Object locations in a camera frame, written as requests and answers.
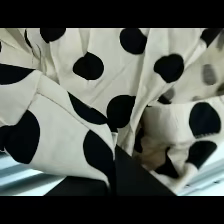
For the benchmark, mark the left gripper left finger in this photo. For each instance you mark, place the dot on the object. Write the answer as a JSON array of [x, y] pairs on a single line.
[[80, 188]]

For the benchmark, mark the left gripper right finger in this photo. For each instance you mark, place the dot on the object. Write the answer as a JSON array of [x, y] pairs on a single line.
[[136, 180]]

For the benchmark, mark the cream black-dotted garment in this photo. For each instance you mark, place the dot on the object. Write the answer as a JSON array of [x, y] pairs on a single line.
[[60, 140]]

